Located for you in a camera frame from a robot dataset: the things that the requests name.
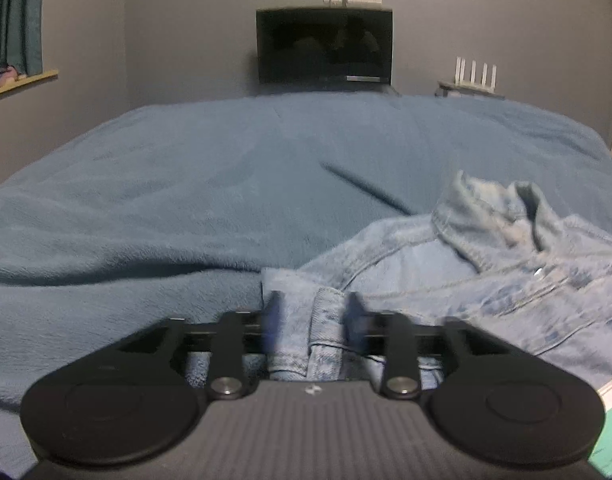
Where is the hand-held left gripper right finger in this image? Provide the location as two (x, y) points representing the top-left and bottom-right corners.
(343, 292), (523, 402)

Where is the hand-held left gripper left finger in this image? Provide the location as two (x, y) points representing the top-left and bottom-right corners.
(106, 290), (283, 402)

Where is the light blue denim jacket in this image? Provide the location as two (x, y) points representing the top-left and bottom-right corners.
(260, 170), (612, 392)

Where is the blue fleece blanket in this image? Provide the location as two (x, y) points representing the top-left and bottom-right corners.
(0, 91), (612, 480)

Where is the small grey shelf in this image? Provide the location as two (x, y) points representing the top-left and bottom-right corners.
(434, 80), (506, 99)

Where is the white router with antennas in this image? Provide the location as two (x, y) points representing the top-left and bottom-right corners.
(453, 56), (500, 94)

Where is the black monitor screen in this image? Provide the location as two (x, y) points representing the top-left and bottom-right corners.
(256, 6), (395, 94)

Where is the wooden window sill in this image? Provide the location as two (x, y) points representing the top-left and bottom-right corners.
(0, 69), (60, 102)

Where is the pink object on sill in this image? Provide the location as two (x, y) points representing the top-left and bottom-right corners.
(0, 63), (28, 93)

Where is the teal curtain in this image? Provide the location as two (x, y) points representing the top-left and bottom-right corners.
(0, 0), (46, 76)

